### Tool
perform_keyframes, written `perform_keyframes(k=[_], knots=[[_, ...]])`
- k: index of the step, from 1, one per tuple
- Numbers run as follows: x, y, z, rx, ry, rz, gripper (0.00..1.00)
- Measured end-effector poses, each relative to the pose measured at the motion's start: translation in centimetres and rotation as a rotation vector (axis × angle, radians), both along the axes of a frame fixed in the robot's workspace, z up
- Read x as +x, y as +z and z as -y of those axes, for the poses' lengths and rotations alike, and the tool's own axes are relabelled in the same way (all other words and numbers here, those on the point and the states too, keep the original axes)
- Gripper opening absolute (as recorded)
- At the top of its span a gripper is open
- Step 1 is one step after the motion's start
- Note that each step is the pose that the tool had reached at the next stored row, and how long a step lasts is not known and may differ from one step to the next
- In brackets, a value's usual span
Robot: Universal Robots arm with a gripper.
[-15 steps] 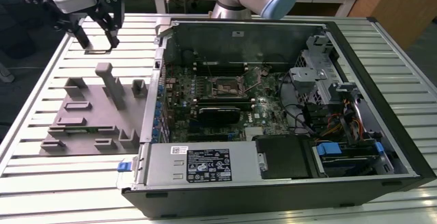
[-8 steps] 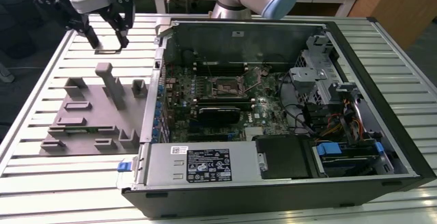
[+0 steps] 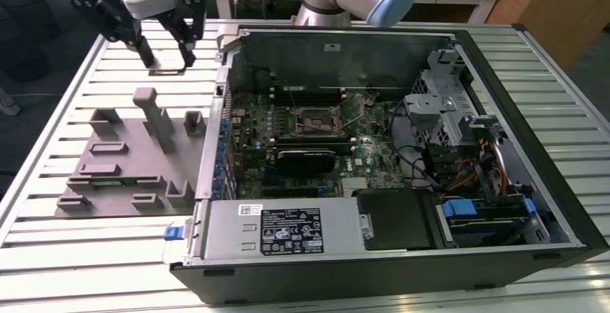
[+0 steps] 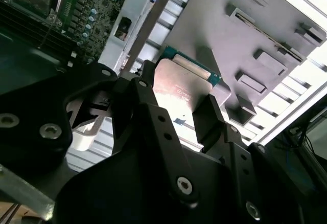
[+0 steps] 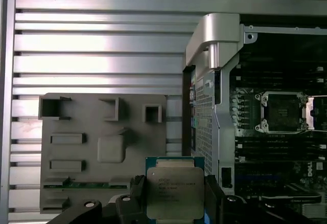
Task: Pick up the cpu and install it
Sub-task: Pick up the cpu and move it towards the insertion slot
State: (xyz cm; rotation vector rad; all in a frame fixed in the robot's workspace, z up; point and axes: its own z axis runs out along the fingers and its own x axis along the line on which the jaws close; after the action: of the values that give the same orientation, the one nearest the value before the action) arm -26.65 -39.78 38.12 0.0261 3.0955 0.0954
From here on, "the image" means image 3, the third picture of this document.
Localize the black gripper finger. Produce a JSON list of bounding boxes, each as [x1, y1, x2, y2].
[[68, 0, 158, 70], [158, 0, 209, 69]]

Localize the metal socket cover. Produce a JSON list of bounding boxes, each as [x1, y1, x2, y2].
[[332, 93, 377, 131]]

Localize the CPU socket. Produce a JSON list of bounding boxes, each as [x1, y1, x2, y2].
[[291, 106, 348, 139]]

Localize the green RAM stick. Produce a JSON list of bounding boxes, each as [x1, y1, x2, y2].
[[89, 178, 158, 187]]

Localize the grey parts rack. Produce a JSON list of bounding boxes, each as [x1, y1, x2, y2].
[[54, 86, 210, 218]]

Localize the black graphics card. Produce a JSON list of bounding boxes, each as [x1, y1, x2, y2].
[[275, 149, 337, 175]]

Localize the green motherboard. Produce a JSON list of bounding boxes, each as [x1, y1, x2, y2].
[[228, 89, 429, 202]]

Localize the silver chipset heatsink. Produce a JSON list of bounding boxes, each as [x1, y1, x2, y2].
[[340, 178, 373, 192]]

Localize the silver power supply unit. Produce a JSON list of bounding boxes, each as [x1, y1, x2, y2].
[[192, 198, 368, 260]]

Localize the metal drive cage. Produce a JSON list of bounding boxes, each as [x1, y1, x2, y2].
[[401, 50, 501, 146]]

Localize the black plastic shroud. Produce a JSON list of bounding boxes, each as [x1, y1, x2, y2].
[[355, 188, 437, 252]]

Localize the blue disk carrier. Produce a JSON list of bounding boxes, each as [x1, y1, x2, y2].
[[437, 199, 538, 248]]

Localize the wooden cabinet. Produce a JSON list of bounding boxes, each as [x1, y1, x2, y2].
[[488, 0, 610, 71]]

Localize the black PC case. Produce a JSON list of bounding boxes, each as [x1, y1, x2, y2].
[[161, 23, 610, 307]]

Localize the orange and yellow wire bundle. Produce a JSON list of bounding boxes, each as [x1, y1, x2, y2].
[[447, 140, 508, 192]]

